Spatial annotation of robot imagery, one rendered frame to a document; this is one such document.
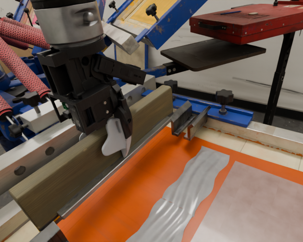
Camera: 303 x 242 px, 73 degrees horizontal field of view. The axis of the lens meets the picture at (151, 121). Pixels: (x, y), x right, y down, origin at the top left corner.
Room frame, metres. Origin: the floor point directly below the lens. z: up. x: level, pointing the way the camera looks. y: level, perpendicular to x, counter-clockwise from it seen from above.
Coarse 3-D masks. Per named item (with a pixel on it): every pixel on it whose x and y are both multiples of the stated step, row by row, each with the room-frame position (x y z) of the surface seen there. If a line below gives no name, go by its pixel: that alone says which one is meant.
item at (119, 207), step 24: (96, 192) 0.29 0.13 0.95; (120, 192) 0.28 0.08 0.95; (144, 192) 0.27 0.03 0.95; (72, 216) 0.24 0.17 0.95; (96, 216) 0.23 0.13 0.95; (120, 216) 0.22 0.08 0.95; (144, 216) 0.22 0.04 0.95; (72, 240) 0.19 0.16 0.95; (96, 240) 0.19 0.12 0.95; (120, 240) 0.18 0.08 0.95; (192, 240) 0.17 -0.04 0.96; (216, 240) 0.16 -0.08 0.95
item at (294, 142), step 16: (208, 128) 0.45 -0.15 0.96; (224, 128) 0.42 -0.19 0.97; (240, 128) 0.40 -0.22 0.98; (256, 128) 0.38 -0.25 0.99; (272, 128) 0.38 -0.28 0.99; (272, 144) 0.35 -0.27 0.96; (288, 144) 0.33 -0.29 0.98; (16, 208) 0.24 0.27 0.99; (0, 224) 0.22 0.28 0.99; (16, 224) 0.23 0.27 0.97; (0, 240) 0.20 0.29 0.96
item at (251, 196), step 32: (128, 160) 0.37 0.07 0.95; (160, 160) 0.35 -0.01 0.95; (256, 160) 0.32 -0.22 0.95; (160, 192) 0.27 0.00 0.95; (224, 192) 0.25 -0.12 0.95; (256, 192) 0.24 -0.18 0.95; (288, 192) 0.23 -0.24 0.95; (224, 224) 0.19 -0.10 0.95; (256, 224) 0.18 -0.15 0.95; (288, 224) 0.17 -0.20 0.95
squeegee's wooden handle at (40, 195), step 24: (168, 96) 0.42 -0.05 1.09; (144, 120) 0.35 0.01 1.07; (96, 144) 0.26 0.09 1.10; (48, 168) 0.22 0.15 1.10; (72, 168) 0.23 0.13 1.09; (96, 168) 0.25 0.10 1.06; (24, 192) 0.18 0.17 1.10; (48, 192) 0.19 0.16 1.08; (72, 192) 0.21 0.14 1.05; (48, 216) 0.18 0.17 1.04
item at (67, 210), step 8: (168, 120) 0.40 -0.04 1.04; (160, 128) 0.37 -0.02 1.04; (144, 136) 0.35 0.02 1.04; (152, 136) 0.35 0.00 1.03; (136, 144) 0.32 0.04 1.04; (144, 144) 0.33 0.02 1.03; (128, 152) 0.30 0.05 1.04; (136, 152) 0.31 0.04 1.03; (120, 160) 0.28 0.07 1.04; (112, 168) 0.27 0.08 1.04; (104, 176) 0.25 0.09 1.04; (88, 184) 0.24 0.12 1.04; (96, 184) 0.23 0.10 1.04; (80, 192) 0.22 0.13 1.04; (88, 192) 0.22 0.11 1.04; (72, 200) 0.21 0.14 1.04; (80, 200) 0.21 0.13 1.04; (64, 208) 0.19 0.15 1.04; (72, 208) 0.20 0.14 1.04; (64, 216) 0.18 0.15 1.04
